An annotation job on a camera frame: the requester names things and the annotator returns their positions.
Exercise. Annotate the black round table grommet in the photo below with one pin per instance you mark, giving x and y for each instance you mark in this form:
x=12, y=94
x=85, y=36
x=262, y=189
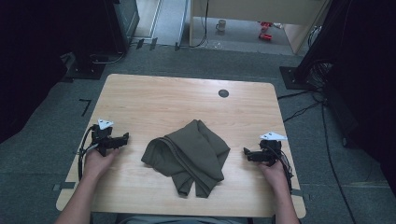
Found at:
x=223, y=93

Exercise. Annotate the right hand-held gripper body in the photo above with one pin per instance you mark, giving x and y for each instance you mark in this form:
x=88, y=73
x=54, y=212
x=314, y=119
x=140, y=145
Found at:
x=270, y=149

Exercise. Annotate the black cabinet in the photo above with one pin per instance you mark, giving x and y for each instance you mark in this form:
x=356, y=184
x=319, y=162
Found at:
x=123, y=21

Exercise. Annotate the olive green shorts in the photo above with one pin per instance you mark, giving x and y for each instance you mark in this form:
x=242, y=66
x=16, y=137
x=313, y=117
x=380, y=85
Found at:
x=190, y=155

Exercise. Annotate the person's left hand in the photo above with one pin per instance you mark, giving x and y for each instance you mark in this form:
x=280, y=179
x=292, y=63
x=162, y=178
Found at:
x=98, y=161

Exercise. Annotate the person's right hand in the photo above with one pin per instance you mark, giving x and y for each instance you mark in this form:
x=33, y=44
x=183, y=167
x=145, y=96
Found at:
x=274, y=177

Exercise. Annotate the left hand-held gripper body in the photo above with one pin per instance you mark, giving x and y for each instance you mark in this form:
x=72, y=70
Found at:
x=104, y=140

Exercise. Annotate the red tool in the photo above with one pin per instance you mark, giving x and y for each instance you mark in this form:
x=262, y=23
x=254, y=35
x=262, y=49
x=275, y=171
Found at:
x=265, y=36
x=266, y=24

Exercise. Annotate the grey floor tape strip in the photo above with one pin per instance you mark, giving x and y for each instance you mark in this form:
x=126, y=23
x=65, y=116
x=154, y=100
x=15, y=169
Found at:
x=63, y=186

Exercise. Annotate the beige wooden desk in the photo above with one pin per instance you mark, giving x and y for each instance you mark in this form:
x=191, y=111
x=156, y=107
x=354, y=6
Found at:
x=258, y=11

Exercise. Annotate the grey mug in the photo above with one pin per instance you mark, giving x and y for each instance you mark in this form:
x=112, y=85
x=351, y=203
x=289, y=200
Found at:
x=221, y=25

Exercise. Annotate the black stand base plate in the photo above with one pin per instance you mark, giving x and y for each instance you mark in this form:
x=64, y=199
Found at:
x=85, y=70
x=292, y=77

